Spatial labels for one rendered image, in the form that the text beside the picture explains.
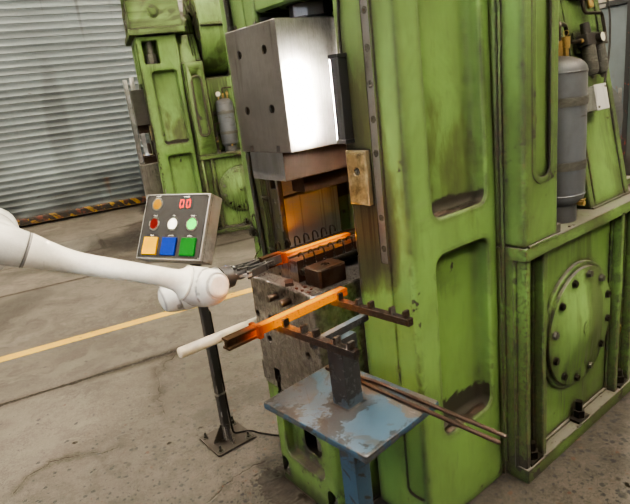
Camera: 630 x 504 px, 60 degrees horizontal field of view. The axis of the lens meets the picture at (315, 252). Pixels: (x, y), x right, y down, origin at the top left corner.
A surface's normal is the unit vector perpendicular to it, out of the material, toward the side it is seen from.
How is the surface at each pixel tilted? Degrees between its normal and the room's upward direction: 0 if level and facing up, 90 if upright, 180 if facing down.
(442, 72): 89
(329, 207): 90
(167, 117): 89
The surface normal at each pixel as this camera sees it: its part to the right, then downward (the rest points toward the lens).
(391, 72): -0.78, 0.26
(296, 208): 0.62, 0.15
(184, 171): 0.35, 0.23
